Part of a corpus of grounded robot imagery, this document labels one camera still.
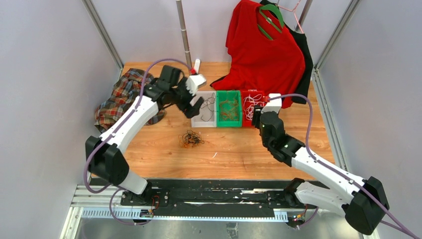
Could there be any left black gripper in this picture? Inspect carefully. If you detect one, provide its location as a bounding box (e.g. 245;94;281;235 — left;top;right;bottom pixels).
170;77;205;118

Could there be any black thin cable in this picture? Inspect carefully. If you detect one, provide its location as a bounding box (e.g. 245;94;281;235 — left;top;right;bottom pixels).
199;97;216;122
181;130;206;148

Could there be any white thin cable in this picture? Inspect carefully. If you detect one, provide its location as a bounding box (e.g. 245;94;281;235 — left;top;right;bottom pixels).
243;94;269;121

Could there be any orange thin cable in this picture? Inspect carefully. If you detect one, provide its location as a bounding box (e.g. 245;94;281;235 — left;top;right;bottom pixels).
219;96;241;122
178;133;199;148

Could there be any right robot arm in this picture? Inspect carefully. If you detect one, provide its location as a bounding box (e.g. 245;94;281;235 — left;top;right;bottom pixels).
252;107;390;235

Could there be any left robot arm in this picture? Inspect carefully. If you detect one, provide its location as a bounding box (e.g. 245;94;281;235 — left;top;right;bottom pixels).
84;65;207;206

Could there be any white plastic bin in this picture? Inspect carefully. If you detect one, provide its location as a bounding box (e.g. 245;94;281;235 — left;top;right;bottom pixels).
191;91;216;128

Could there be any red plastic bin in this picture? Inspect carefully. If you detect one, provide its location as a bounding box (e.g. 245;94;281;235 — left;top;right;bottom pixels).
240;89;266;127

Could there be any green plastic bin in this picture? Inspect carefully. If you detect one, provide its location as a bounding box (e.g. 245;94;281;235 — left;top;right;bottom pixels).
216;91;242;127

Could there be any white rack base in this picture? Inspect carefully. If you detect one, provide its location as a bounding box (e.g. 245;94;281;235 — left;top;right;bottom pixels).
192;58;201;74

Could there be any black t-shirt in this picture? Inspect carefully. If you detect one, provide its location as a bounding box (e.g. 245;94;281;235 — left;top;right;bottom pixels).
252;4;312;108

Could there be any red t-shirt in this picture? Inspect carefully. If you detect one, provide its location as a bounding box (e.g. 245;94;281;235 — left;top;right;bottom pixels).
211;0;305;95

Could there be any plaid flannel shirt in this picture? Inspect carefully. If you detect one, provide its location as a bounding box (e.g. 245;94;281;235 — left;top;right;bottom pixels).
95;68;166;132

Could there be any silver rack pole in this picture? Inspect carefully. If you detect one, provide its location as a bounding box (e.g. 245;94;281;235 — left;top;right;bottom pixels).
295;0;313;34
176;0;192;67

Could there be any green clothes hanger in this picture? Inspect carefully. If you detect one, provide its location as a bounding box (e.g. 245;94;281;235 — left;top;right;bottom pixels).
257;4;286;40

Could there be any right silver rack pole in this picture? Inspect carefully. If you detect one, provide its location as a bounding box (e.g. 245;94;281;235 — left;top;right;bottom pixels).
295;0;313;34

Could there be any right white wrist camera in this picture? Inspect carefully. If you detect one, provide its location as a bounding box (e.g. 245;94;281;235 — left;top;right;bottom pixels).
261;93;282;114

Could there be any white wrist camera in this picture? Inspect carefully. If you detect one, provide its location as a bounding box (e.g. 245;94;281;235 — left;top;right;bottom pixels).
261;93;282;114
185;74;207;96

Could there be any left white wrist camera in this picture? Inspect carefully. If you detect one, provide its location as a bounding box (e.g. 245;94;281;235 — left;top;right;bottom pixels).
185;74;207;96

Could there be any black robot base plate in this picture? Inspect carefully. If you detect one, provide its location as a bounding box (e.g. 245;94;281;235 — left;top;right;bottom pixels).
118;179;315;219

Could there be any pink wire hanger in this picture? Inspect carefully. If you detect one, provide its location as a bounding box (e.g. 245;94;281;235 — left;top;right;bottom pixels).
276;0;304;34

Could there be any aluminium frame rail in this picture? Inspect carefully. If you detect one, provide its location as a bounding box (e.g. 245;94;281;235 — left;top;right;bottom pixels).
59;184;380;239

